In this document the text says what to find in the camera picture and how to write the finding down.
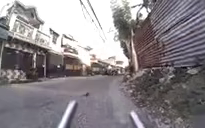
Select row of shop houses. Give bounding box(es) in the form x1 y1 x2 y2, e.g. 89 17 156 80
0 0 126 83

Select overhead wires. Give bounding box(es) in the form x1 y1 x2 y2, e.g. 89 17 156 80
78 0 108 44

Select corrugated metal fence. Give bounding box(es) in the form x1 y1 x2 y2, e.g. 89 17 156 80
132 0 205 70

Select robot's own part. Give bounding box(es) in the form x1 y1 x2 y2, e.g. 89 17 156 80
129 110 146 128
57 100 78 128

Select grey asphalt road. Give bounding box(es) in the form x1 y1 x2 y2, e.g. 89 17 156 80
0 74 148 128

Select tree by fence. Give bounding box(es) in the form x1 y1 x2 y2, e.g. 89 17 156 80
110 0 151 74

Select rubble and stone bank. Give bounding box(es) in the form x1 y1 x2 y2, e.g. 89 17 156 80
120 63 205 128

